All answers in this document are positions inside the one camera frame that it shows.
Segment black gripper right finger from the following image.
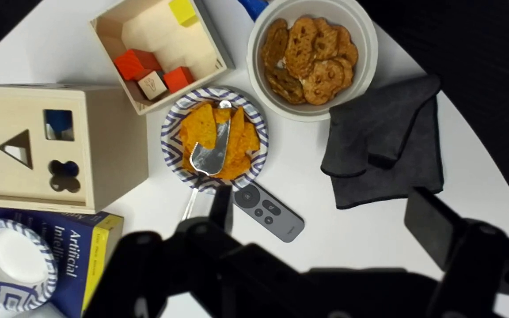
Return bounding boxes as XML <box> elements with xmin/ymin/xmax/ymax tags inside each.
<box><xmin>402</xmin><ymin>185</ymin><xmax>509</xmax><ymax>318</ymax></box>

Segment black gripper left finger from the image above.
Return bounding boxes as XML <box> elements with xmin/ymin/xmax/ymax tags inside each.
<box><xmin>82</xmin><ymin>184</ymin><xmax>303</xmax><ymax>318</ymax></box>

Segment black cloth rag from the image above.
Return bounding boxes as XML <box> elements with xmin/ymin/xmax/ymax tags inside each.
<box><xmin>319</xmin><ymin>72</ymin><xmax>445</xmax><ymax>210</ymax></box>

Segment blue yellow book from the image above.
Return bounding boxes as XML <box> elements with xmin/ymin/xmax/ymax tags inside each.
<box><xmin>0</xmin><ymin>178</ymin><xmax>125</xmax><ymax>318</ymax></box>

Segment grey remote control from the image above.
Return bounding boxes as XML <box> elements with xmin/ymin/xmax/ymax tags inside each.
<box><xmin>233</xmin><ymin>180</ymin><xmax>305</xmax><ymax>244</ymax></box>

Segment metal fork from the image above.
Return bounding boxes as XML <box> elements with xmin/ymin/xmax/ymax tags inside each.
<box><xmin>180</xmin><ymin>99</ymin><xmax>234</xmax><ymax>222</ymax></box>

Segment wooden shape sorter box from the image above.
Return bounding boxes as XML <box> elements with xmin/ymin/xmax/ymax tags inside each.
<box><xmin>0</xmin><ymin>85</ymin><xmax>150</xmax><ymax>215</ymax></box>

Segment orange tortilla chips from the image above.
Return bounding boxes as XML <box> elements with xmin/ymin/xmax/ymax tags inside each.
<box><xmin>176</xmin><ymin>100</ymin><xmax>261</xmax><ymax>184</ymax></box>

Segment blue patterned paper bowl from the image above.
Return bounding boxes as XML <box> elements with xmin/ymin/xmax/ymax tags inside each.
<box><xmin>0</xmin><ymin>217</ymin><xmax>59</xmax><ymax>314</ymax></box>

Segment blue wooden block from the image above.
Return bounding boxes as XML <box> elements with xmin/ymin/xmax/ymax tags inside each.
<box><xmin>44</xmin><ymin>109</ymin><xmax>74</xmax><ymax>141</ymax></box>

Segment natural wooden block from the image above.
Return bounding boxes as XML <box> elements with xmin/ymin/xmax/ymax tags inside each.
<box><xmin>135</xmin><ymin>70</ymin><xmax>169</xmax><ymax>102</ymax></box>

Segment red wooden block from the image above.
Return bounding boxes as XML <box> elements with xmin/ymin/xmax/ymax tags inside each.
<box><xmin>112</xmin><ymin>47</ymin><xmax>162</xmax><ymax>83</ymax></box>
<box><xmin>160</xmin><ymin>65</ymin><xmax>195</xmax><ymax>93</ymax></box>

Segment open wooden tray box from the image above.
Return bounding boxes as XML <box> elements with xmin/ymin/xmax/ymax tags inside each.
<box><xmin>88</xmin><ymin>0</ymin><xmax>234</xmax><ymax>116</ymax></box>

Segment white round bowl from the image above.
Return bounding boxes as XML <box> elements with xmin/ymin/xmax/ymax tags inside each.
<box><xmin>245</xmin><ymin>0</ymin><xmax>379</xmax><ymax>122</ymax></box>

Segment brown pretzel crisps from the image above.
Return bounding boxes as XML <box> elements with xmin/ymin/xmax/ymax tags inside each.
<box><xmin>259</xmin><ymin>14</ymin><xmax>360</xmax><ymax>108</ymax></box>

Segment yellow wooden block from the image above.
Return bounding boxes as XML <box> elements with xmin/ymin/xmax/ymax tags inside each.
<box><xmin>167</xmin><ymin>0</ymin><xmax>199</xmax><ymax>28</ymax></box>

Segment blue snack bag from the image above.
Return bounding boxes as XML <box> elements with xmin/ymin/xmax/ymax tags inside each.
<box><xmin>238</xmin><ymin>0</ymin><xmax>270</xmax><ymax>23</ymax></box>

